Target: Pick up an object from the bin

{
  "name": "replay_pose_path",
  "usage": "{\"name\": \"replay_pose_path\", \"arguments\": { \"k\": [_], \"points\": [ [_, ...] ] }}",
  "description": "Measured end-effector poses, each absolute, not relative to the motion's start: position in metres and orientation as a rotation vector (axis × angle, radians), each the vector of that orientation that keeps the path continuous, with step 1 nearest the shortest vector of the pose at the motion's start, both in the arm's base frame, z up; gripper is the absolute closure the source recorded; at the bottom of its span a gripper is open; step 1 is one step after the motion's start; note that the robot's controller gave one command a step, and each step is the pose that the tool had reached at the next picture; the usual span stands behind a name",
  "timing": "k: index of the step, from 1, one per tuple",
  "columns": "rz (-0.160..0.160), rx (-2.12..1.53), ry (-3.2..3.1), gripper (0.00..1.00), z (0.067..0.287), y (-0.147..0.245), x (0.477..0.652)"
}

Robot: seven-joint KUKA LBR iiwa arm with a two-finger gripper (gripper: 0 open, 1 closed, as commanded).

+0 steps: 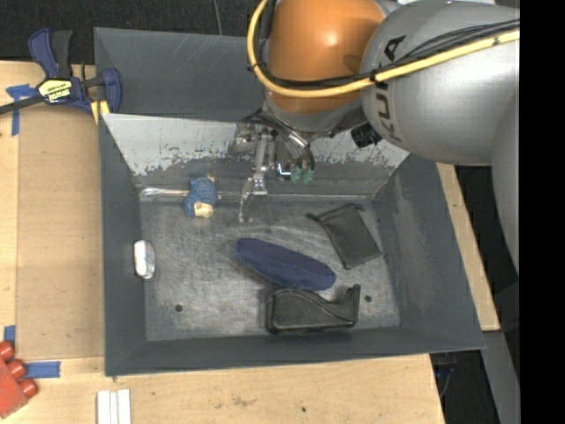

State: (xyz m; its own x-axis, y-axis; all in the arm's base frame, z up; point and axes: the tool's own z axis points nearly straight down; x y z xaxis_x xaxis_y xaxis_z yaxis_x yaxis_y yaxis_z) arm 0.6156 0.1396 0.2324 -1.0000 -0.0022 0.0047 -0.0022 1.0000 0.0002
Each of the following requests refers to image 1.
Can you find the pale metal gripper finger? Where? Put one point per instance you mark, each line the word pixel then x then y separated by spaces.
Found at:
pixel 243 201
pixel 261 186

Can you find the black cylinder on white bracket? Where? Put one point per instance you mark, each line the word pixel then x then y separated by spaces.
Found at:
pixel 365 135

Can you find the blue knitted toy animal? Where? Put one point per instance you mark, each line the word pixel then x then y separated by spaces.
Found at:
pixel 202 194

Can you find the grey metal bin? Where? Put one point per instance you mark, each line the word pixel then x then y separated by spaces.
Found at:
pixel 198 281

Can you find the small white oval object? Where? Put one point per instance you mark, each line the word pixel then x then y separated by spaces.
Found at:
pixel 144 259

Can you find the dark grey cloth pouch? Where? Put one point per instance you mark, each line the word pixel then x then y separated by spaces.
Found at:
pixel 351 236

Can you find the dark blue oval pouch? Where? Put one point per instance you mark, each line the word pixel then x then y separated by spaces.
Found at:
pixel 284 265

